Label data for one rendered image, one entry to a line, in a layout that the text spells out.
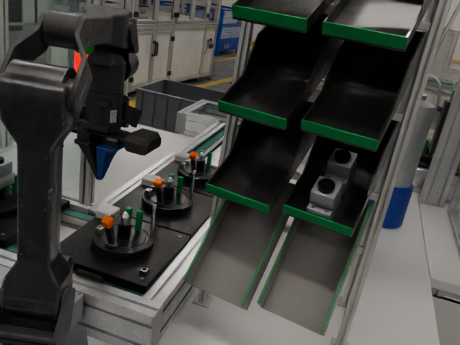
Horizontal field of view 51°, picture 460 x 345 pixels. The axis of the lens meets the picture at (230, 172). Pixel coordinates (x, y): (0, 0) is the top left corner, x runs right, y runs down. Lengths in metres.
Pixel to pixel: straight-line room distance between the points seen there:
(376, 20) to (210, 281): 0.57
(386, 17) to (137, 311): 0.69
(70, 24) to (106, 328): 0.64
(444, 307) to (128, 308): 0.98
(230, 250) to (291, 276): 0.13
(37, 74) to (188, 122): 1.76
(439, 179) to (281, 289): 1.20
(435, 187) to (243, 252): 1.22
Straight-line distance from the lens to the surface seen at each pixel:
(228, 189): 0.91
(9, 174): 1.27
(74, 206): 1.33
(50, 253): 0.61
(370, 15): 0.87
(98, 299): 1.00
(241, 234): 1.00
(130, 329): 1.00
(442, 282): 1.55
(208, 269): 1.00
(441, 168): 2.04
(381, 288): 1.40
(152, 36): 6.41
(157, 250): 1.13
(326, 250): 0.99
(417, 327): 1.31
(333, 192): 0.85
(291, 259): 0.99
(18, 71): 0.54
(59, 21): 0.59
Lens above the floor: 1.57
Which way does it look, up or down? 22 degrees down
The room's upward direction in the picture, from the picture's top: 10 degrees clockwise
